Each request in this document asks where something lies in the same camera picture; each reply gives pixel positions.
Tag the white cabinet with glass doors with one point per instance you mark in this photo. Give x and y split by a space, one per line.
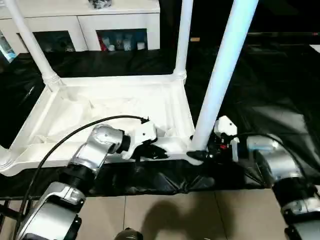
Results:
100 22

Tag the white plastic table top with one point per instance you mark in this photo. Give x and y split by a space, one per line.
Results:
100 105

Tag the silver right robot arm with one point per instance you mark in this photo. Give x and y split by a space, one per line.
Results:
277 162

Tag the white flat board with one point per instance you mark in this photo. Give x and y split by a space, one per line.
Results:
315 48

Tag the dark brown rounded object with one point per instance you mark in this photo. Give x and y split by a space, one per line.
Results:
129 235

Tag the white cup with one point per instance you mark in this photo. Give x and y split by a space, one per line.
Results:
127 46
111 47
140 46

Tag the long black bar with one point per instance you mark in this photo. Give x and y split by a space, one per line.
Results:
282 34

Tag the white plastic table leg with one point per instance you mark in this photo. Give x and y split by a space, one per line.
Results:
183 37
32 42
222 62
5 160

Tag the black mat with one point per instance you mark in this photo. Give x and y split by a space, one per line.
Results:
262 100

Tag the black folding table frame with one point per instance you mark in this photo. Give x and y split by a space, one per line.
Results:
13 208

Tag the grey speckled ornament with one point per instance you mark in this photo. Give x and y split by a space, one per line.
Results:
100 3

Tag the small tan tag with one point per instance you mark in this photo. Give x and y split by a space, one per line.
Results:
195 39

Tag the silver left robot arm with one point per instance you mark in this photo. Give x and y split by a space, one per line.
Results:
97 145

